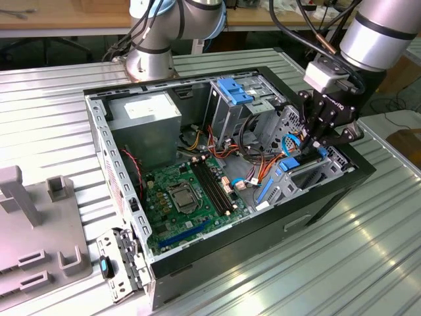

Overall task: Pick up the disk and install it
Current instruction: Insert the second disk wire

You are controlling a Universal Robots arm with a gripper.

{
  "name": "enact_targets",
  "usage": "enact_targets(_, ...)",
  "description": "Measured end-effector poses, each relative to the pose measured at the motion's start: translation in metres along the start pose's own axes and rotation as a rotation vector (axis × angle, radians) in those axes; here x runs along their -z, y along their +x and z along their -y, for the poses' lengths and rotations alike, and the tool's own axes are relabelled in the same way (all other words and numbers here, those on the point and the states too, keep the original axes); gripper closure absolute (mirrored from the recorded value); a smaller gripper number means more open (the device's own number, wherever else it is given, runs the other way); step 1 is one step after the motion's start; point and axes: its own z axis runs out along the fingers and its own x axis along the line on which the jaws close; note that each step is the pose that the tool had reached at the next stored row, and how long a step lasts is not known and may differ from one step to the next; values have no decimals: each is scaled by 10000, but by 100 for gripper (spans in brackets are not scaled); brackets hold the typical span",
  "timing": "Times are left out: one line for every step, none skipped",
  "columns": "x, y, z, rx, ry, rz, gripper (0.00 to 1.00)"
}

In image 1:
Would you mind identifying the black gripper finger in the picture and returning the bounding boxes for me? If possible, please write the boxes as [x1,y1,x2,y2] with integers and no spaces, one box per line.
[297,90,327,155]
[311,109,365,149]

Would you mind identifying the blue data wire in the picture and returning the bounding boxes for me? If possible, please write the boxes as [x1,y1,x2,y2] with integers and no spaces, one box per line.
[282,132,303,159]

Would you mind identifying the hard disk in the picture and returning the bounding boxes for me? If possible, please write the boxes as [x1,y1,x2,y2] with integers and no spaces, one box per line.
[255,147,329,205]

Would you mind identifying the metal disk bay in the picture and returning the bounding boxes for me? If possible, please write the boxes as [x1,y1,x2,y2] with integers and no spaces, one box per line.
[255,154,355,212]

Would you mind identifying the brown cardboard box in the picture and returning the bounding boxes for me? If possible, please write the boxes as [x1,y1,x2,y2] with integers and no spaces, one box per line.
[385,128,421,165]

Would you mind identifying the metal optical drive cage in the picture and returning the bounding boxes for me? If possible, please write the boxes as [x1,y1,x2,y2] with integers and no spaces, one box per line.
[207,72,287,147]

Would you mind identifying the black RAM slot bank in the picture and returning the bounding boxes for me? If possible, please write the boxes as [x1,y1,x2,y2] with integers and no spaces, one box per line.
[189,156,238,218]

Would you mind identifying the black open PC case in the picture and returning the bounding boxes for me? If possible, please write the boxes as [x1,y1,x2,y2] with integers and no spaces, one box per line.
[82,65,378,312]

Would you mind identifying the CPU socket with silver CPU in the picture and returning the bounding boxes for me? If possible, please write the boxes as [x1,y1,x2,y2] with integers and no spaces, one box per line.
[166,186,203,217]

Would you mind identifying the grey power supply unit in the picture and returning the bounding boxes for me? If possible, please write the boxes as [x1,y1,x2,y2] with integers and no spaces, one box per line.
[105,91,182,172]

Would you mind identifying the blue expansion slot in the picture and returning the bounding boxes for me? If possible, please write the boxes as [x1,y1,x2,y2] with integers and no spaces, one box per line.
[157,219,211,250]

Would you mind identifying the green motherboard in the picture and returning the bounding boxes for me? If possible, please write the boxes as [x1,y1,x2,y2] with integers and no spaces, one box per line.
[141,154,253,256]

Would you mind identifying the blue and black latch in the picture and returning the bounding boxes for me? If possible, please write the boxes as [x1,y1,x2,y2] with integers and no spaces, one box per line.
[99,255,115,280]

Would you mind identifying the wooden desk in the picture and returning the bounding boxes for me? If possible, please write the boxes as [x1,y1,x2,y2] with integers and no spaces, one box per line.
[0,0,421,72]

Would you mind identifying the grey parts rack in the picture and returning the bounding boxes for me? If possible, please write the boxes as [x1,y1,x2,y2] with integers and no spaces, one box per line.
[0,165,94,312]

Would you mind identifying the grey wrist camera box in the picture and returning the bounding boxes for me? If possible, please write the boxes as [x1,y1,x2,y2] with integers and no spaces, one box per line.
[303,60,350,94]

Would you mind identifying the thick black cable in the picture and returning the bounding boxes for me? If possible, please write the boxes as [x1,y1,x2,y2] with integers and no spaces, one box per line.
[237,113,266,157]

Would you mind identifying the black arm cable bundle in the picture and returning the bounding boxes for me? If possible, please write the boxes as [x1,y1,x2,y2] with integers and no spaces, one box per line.
[105,0,366,96]

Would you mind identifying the blue plastic drive bracket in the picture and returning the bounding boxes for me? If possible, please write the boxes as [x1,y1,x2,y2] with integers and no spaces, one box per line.
[216,77,255,107]

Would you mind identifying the multicolour supply wire bundle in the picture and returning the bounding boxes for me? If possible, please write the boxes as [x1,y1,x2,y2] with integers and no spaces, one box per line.
[205,123,285,187]

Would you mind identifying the short pale blue cable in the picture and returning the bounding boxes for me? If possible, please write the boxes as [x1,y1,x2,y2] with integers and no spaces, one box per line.
[230,176,260,194]

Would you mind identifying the black fan with red wire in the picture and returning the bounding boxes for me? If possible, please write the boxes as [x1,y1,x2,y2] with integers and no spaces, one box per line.
[118,147,145,198]

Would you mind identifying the metal expansion slot bracket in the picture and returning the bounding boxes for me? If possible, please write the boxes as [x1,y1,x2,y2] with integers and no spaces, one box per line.
[95,226,153,303]

